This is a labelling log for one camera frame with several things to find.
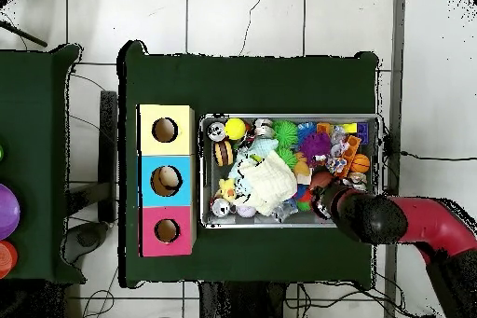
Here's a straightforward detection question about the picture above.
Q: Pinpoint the cream knitted cloth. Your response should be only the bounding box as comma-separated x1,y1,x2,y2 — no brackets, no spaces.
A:
244,151,301,218

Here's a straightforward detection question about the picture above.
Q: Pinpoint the green spiky ball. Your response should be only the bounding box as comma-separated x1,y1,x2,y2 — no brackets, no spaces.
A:
273,119,299,146

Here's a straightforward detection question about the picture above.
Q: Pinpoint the red disc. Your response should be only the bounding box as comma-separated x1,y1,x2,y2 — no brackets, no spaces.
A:
0,240,19,278

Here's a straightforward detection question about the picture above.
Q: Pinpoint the black side stand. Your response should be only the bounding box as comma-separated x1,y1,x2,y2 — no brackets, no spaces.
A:
66,90,120,222

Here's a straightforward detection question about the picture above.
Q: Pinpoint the light teal cloth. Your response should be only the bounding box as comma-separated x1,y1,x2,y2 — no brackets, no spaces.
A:
229,137,280,183

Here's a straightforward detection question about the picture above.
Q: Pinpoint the red soda can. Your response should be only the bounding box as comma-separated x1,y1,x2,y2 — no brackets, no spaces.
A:
211,197,234,219

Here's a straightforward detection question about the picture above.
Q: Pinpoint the crushed silver can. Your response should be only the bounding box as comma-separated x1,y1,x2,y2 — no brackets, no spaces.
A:
252,118,276,139

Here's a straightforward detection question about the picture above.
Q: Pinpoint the dark green side table cloth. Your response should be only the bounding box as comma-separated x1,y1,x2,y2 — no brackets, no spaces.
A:
0,45,83,282

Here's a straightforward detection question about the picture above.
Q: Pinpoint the purple spiky ball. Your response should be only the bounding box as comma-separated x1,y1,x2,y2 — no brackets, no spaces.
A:
299,132,332,162

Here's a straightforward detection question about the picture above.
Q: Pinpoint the silver can with pull tab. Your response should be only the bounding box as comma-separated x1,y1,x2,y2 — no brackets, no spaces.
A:
207,121,227,144

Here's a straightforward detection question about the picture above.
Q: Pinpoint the clear shallow mesh bin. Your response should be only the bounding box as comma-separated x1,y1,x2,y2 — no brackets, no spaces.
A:
198,114,386,229

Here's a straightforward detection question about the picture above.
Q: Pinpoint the purple disc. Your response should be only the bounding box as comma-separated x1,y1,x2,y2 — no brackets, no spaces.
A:
0,183,21,241

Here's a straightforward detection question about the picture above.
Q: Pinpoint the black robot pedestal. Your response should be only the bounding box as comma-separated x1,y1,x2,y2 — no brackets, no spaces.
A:
199,280,299,318

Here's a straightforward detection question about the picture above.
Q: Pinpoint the small orange basketball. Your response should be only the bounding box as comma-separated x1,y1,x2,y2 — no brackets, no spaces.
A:
349,153,372,175

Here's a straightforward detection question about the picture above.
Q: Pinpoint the yellow tennis ball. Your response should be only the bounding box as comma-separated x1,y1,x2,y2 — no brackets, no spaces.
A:
225,118,248,141

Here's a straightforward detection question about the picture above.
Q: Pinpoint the wooden box with three holes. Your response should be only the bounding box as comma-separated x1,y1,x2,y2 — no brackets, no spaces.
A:
136,104,198,258

